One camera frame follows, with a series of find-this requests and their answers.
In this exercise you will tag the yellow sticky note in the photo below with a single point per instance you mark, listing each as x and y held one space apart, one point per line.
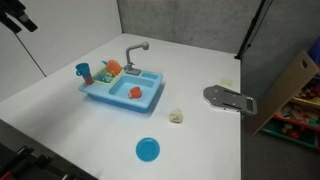
226 82

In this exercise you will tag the black vertical pole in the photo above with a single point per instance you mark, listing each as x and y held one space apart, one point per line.
250 30

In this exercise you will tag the orange toy plate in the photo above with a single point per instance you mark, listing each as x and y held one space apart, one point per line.
114 66

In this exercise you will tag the grey metal mounting plate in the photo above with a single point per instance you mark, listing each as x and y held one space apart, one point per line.
216 96

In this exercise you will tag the blue toy cup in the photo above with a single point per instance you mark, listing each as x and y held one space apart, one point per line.
83 69

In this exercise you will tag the black camera stand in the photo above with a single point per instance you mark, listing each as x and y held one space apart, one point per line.
13 10

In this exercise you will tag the orange toy food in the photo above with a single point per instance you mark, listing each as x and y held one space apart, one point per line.
136 92

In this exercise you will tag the yellow toy dish rack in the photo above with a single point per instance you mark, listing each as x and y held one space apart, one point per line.
117 76

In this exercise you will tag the cardboard box with snacks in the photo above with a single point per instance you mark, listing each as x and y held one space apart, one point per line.
300 115

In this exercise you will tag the light blue toy sink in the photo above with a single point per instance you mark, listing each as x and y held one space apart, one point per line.
97 94

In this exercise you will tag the grey toy faucet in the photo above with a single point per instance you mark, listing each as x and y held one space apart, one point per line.
128 56

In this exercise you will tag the red toy cup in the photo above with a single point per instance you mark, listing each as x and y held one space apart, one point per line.
88 80

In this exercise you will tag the blue toy plate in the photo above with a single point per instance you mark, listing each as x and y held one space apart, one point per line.
147 150

